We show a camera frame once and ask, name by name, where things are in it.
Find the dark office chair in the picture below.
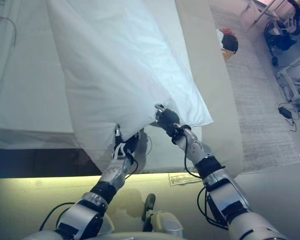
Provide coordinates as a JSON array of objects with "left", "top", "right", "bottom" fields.
[{"left": 263, "top": 0, "right": 300, "bottom": 67}]

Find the white printed label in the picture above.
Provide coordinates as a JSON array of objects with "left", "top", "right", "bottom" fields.
[{"left": 168, "top": 172, "right": 203, "bottom": 186}]

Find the thin dark wire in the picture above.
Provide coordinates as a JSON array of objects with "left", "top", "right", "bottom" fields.
[{"left": 0, "top": 9, "right": 18, "bottom": 48}]

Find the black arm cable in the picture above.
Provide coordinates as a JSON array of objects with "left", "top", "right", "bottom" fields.
[
  {"left": 38, "top": 148, "right": 140, "bottom": 232},
  {"left": 183, "top": 128, "right": 230, "bottom": 230}
]

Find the brown upholstered bed frame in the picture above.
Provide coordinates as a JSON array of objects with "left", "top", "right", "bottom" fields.
[{"left": 0, "top": 147, "right": 102, "bottom": 180}]

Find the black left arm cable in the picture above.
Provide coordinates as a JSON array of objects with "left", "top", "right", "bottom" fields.
[{"left": 38, "top": 148, "right": 140, "bottom": 232}]

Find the right silver robot leg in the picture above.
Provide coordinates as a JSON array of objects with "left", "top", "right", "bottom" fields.
[{"left": 141, "top": 192, "right": 186, "bottom": 240}]

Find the aluminium profile frame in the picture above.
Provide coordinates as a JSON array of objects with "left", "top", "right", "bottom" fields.
[{"left": 276, "top": 49, "right": 300, "bottom": 108}]

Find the red and black bag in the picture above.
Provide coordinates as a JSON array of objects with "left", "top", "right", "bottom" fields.
[{"left": 216, "top": 27, "right": 239, "bottom": 62}]

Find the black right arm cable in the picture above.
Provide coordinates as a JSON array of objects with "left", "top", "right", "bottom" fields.
[{"left": 183, "top": 128, "right": 230, "bottom": 230}]

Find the grey robot torso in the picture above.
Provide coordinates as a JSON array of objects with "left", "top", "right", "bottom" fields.
[{"left": 22, "top": 228, "right": 186, "bottom": 240}]

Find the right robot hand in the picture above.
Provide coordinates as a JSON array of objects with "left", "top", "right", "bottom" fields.
[{"left": 153, "top": 102, "right": 181, "bottom": 133}]

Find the grey woven rug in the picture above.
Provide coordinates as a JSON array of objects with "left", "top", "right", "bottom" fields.
[{"left": 209, "top": 4, "right": 300, "bottom": 173}]

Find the black power adapter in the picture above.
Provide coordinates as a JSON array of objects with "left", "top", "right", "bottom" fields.
[{"left": 278, "top": 106, "right": 292, "bottom": 117}]

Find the white pillow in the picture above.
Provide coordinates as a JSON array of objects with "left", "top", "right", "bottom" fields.
[{"left": 46, "top": 0, "right": 215, "bottom": 173}]

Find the beige bed cover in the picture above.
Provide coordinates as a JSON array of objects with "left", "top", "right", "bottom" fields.
[{"left": 174, "top": 0, "right": 243, "bottom": 176}]

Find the black adapter cable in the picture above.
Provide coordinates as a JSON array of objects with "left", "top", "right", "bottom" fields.
[{"left": 277, "top": 99, "right": 300, "bottom": 132}]

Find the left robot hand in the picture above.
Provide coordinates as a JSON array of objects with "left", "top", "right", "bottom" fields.
[{"left": 111, "top": 123, "right": 141, "bottom": 161}]

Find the white sheeted mattress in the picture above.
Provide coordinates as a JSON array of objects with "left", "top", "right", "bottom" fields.
[{"left": 0, "top": 0, "right": 76, "bottom": 151}]

